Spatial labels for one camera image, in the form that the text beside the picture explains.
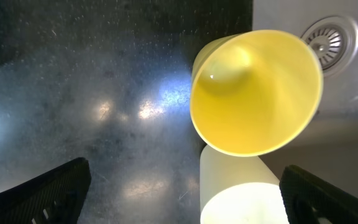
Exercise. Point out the white cup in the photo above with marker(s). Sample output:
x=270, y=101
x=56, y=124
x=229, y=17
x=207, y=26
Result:
x=238, y=199

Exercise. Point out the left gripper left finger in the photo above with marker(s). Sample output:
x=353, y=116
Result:
x=48, y=196

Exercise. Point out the yellow cup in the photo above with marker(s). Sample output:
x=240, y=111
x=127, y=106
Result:
x=253, y=105

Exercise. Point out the steel sink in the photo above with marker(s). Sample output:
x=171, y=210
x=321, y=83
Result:
x=346, y=102

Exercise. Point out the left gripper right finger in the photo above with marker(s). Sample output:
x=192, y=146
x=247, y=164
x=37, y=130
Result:
x=315, y=199

